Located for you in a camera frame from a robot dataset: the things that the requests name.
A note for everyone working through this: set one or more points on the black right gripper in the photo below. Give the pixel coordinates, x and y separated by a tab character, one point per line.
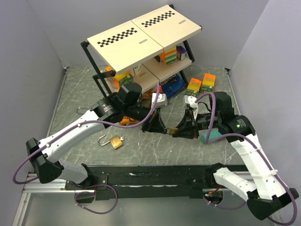
185	129

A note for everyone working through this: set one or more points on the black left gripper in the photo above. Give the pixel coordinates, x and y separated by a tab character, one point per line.
155	123

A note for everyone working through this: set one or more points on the small brass padlock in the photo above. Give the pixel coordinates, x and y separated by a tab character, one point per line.
171	131

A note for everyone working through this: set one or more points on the large brass padlock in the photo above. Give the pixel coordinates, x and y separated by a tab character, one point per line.
115	141

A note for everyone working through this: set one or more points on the brass padlock with key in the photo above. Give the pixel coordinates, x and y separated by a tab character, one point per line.
82	110

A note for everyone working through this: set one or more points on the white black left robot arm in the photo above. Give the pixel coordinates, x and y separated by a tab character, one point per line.
46	155

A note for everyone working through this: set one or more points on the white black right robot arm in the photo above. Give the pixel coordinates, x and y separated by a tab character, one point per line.
267	193

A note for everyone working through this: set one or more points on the teal rectangular box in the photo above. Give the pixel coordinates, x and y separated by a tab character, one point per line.
213	135

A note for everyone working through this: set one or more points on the orange Kettle chips bag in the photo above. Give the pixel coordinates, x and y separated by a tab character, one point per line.
128	121

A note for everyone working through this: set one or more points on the orange green box left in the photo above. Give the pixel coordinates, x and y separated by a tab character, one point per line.
193	87

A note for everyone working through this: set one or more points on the orange green box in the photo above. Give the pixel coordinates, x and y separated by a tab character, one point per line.
207	83
193	87

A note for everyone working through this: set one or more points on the blue snack bag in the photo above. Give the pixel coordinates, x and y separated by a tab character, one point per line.
172	85

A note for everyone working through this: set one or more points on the orange green box right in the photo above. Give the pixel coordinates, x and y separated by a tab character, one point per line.
207	83

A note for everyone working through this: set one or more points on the green yellow box on shelf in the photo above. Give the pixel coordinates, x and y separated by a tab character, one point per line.
121	79

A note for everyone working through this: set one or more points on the white carton on shelf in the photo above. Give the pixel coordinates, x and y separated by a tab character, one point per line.
137	70

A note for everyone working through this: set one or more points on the stacked sponges pack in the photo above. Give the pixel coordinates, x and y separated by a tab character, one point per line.
169	56

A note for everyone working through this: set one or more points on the orange bottle on shelf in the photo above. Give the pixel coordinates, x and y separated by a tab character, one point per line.
110	74

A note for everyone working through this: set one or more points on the purple white small box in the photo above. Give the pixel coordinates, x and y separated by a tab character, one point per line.
181	53

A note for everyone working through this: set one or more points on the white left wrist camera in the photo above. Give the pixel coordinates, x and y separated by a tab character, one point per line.
162	98

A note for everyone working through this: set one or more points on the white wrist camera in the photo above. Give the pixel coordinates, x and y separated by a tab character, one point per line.
190	101
162	98

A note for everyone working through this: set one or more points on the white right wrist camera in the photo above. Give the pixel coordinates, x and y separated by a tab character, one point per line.
190	101

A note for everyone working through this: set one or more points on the black frame cream shelf rack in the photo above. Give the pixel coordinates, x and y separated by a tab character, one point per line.
141	41

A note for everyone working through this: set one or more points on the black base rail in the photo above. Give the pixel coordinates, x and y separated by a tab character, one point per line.
147	181

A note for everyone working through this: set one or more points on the aluminium frame rail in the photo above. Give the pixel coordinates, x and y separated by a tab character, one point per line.
35	186

